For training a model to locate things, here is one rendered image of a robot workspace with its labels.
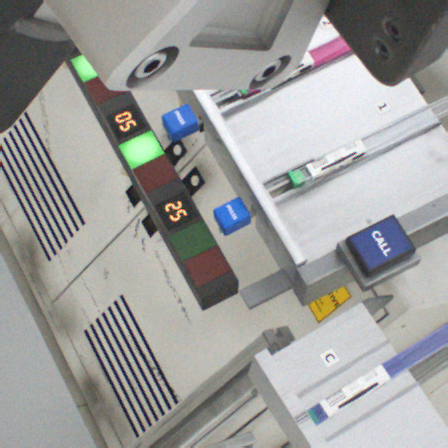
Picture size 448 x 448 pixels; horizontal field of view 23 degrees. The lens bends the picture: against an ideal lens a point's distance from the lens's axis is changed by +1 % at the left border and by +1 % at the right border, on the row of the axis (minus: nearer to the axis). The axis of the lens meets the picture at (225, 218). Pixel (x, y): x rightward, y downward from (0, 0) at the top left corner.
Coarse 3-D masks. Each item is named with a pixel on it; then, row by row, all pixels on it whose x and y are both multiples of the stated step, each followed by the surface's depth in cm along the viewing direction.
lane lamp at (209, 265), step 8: (216, 248) 106; (200, 256) 106; (208, 256) 106; (216, 256) 106; (192, 264) 106; (200, 264) 106; (208, 264) 106; (216, 264) 106; (224, 264) 106; (192, 272) 105; (200, 272) 105; (208, 272) 105; (216, 272) 105; (224, 272) 105; (200, 280) 105; (208, 280) 105
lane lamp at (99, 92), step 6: (96, 78) 114; (90, 84) 113; (96, 84) 113; (102, 84) 113; (90, 90) 113; (96, 90) 113; (102, 90) 113; (108, 90) 113; (96, 96) 113; (102, 96) 113; (108, 96) 113; (114, 96) 113; (96, 102) 113; (102, 102) 113
